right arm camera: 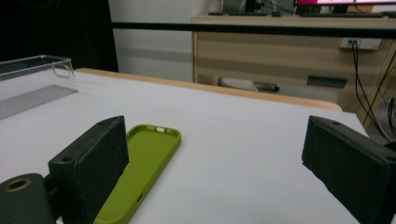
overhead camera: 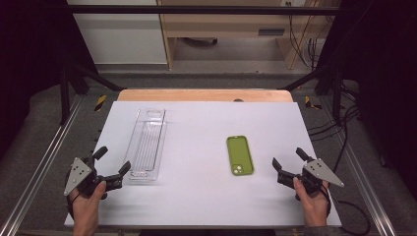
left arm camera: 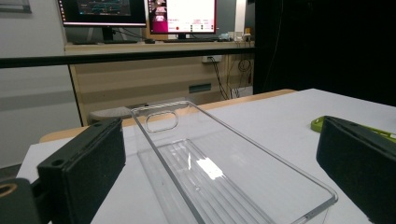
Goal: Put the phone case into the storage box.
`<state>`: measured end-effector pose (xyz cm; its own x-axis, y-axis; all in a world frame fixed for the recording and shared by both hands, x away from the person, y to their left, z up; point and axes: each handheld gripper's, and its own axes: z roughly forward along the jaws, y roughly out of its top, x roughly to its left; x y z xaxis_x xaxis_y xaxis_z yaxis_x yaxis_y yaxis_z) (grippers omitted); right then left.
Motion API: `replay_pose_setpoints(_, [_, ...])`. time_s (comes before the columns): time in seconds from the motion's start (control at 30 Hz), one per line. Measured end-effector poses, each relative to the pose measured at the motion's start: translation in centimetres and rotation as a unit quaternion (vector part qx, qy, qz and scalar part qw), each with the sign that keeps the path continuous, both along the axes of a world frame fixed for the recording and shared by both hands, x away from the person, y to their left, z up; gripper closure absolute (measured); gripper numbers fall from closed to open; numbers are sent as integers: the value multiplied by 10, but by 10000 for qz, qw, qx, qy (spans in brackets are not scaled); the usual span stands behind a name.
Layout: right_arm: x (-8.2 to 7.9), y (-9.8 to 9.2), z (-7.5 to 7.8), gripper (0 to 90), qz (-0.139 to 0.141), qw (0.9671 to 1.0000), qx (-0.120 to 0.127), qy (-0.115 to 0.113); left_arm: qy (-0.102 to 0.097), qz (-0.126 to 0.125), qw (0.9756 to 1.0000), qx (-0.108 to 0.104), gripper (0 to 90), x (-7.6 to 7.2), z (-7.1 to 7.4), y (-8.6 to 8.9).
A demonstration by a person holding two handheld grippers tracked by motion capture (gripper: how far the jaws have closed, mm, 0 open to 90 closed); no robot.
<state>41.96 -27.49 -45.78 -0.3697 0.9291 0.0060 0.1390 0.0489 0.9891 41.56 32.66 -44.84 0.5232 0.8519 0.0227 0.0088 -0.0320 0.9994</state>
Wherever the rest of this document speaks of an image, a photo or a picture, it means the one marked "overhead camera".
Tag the person's right hand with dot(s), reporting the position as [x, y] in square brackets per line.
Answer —
[311, 205]

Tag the light wooden desk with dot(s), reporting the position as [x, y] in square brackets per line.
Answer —
[229, 23]

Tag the black vertical frame post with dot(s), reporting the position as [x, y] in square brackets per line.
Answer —
[65, 98]
[337, 98]

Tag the black horizontal frame bar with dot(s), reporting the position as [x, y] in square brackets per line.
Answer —
[196, 10]

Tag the person's left hand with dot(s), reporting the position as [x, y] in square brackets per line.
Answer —
[86, 206]

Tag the black diagonal frame strut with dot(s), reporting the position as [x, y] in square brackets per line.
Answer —
[305, 78]
[98, 78]

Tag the aluminium floor rail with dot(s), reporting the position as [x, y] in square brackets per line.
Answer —
[39, 170]
[360, 170]

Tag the wooden table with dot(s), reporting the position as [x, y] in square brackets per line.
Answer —
[196, 95]

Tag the grey desk label plate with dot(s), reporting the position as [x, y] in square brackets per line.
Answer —
[271, 32]

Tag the yellow black tape marker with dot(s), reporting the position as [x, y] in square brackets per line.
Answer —
[309, 103]
[100, 102]

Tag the black curtain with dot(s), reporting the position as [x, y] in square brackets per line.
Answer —
[29, 49]
[383, 65]

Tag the clear plastic tray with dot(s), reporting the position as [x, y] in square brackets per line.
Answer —
[146, 144]

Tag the green phone case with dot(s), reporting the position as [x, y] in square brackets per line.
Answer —
[240, 155]

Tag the white table mat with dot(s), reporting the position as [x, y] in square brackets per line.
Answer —
[196, 196]

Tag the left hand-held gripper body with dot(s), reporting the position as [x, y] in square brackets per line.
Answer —
[78, 173]

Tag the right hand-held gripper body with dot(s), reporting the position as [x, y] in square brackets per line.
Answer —
[319, 172]

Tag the white cabinet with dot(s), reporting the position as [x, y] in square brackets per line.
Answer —
[121, 39]

